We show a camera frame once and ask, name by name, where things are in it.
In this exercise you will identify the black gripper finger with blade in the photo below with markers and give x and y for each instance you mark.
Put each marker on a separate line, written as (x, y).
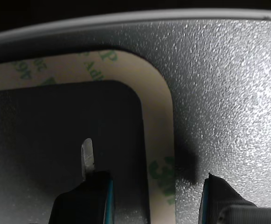
(84, 200)

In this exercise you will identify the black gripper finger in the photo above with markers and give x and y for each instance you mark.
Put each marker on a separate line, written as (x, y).
(221, 200)

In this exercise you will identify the beige rectangular adhesive frame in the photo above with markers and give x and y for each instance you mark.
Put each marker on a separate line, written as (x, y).
(157, 112)

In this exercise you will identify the dark gray textured tray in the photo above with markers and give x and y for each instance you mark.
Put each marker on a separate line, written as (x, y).
(219, 93)

